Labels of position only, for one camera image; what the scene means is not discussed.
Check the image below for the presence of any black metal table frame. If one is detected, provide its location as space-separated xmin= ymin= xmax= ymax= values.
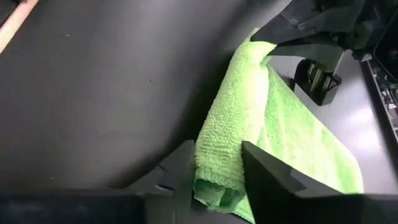
xmin=360 ymin=57 xmax=398 ymax=178

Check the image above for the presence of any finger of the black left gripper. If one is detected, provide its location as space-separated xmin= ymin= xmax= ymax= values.
xmin=250 ymin=0 xmax=335 ymax=46
xmin=267 ymin=43 xmax=345 ymax=74

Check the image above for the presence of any green microfibre towel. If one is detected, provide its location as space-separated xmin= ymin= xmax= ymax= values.
xmin=192 ymin=27 xmax=364 ymax=224

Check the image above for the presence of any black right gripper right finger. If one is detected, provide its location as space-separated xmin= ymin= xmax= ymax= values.
xmin=241 ymin=141 xmax=343 ymax=224

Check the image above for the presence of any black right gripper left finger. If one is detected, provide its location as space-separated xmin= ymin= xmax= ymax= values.
xmin=124 ymin=139 xmax=197 ymax=224

